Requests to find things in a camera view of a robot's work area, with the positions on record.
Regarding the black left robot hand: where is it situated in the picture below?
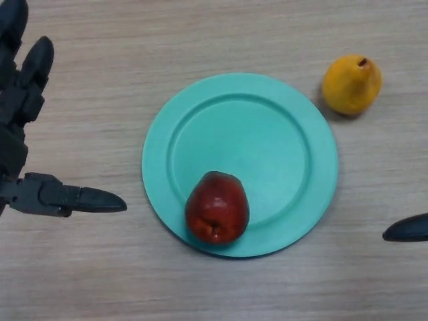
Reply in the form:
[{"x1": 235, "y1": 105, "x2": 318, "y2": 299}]
[{"x1": 0, "y1": 0, "x2": 128, "y2": 218}]

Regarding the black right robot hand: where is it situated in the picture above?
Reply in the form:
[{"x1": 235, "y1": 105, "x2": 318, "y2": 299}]
[{"x1": 383, "y1": 213, "x2": 428, "y2": 243}]

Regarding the red apple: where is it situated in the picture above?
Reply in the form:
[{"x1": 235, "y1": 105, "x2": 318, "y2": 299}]
[{"x1": 185, "y1": 171, "x2": 251, "y2": 245}]

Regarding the green round plate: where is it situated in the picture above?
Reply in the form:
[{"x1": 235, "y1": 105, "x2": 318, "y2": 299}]
[{"x1": 142, "y1": 72, "x2": 338, "y2": 260}]

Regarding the yellow orange pear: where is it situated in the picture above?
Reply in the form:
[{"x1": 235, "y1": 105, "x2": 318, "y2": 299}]
[{"x1": 322, "y1": 54, "x2": 383, "y2": 116}]

